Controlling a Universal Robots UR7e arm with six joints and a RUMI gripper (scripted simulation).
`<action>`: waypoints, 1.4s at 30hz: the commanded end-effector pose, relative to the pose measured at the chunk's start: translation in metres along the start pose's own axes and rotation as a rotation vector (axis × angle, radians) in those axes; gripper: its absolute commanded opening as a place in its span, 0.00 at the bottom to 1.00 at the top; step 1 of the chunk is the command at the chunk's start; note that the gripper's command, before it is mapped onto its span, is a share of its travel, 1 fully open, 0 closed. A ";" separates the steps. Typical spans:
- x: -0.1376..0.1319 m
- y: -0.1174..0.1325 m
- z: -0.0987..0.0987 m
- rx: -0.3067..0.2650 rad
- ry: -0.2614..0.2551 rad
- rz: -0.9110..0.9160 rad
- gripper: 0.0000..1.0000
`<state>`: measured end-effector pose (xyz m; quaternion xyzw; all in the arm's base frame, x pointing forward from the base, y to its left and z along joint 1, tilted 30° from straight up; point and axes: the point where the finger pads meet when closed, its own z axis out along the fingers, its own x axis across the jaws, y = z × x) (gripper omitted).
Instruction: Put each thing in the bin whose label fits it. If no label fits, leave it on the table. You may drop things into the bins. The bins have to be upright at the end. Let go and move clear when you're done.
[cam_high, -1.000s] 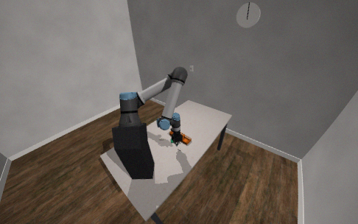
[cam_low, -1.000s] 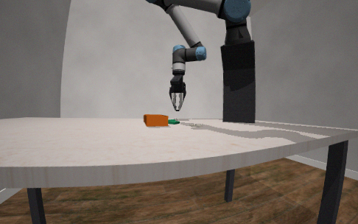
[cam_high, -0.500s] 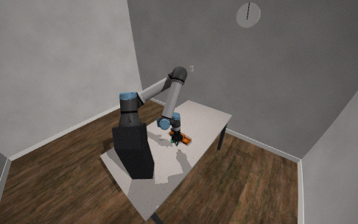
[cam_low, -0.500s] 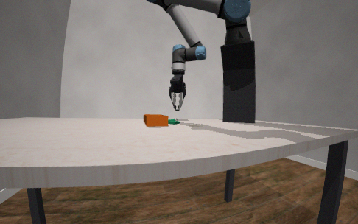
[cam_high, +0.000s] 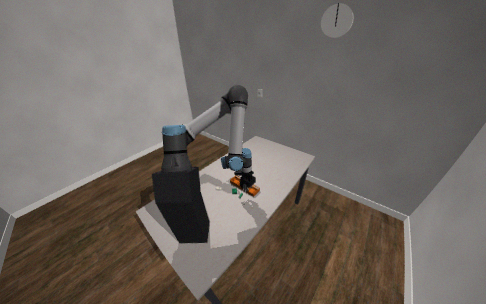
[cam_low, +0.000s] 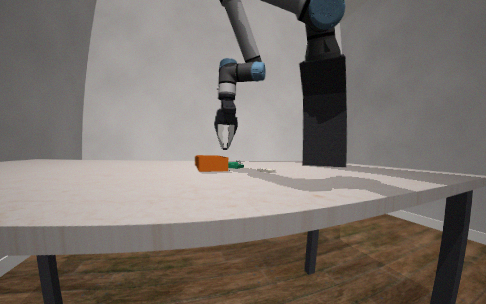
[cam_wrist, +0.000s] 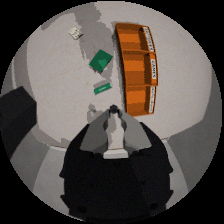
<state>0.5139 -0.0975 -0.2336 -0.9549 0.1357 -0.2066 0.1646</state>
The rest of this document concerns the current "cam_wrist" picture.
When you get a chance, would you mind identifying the orange bin rack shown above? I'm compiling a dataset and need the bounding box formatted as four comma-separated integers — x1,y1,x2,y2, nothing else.
115,23,158,117

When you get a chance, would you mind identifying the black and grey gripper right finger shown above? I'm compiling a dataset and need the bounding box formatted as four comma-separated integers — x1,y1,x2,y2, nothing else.
118,109,173,174

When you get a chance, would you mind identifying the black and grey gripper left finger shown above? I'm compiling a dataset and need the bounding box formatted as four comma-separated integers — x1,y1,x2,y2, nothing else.
59,109,110,179

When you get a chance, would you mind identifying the white domino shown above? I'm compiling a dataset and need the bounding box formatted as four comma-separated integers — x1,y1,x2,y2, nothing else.
69,27,83,40

